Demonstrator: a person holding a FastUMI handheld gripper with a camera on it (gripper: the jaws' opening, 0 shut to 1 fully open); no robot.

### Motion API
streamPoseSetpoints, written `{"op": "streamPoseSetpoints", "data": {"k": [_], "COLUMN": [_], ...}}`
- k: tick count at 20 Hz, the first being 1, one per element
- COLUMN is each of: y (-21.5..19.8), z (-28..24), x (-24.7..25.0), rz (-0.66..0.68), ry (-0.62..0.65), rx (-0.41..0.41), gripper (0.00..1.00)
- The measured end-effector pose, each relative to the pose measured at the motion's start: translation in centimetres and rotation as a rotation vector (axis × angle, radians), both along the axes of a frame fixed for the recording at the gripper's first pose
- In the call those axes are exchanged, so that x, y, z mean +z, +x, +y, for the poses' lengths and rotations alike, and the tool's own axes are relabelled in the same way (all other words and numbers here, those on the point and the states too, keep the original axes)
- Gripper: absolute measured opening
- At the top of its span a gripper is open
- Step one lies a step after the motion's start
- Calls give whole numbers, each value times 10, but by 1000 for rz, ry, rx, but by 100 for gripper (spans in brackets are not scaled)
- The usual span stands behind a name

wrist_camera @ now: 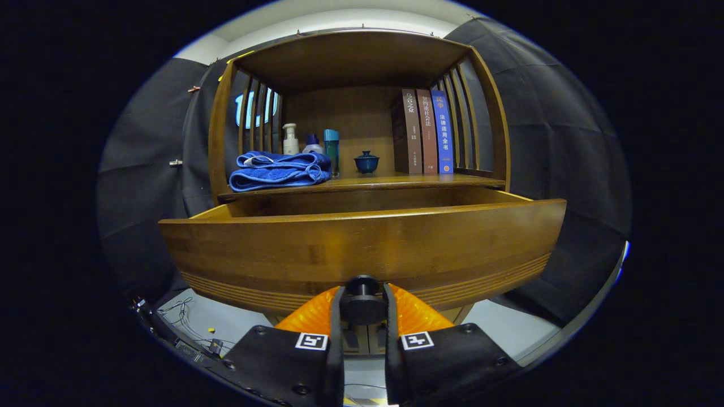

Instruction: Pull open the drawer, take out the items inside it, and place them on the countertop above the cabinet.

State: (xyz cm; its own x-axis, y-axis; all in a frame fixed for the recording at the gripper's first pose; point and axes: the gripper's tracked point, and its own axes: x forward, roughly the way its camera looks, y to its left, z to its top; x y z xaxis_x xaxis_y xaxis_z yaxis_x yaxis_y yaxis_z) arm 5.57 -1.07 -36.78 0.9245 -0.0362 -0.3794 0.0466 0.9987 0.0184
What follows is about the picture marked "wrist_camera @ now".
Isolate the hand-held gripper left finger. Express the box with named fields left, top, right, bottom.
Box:
left=218, top=284, right=346, bottom=407

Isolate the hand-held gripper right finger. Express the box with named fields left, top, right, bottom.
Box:
left=383, top=283, right=524, bottom=406

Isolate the wooden drawer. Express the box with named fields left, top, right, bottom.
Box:
left=158, top=187, right=568, bottom=327

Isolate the wooden countertop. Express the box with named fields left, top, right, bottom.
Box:
left=218, top=172, right=506, bottom=203

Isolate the wooden cabinet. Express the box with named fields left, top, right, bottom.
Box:
left=158, top=29, right=568, bottom=357

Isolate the blue folded towel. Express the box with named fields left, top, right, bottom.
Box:
left=229, top=150, right=333, bottom=193

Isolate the blue lidded tea cup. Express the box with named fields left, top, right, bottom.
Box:
left=354, top=150, right=380, bottom=174

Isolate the teal tumbler bottle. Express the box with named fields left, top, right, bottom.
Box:
left=324, top=129, right=341, bottom=178

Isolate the dark brown book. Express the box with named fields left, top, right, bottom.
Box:
left=391, top=88, right=423, bottom=175

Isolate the reddish brown book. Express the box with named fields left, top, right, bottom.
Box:
left=416, top=89, right=439, bottom=175

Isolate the blue book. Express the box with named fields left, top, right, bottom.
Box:
left=431, top=90, right=455, bottom=175

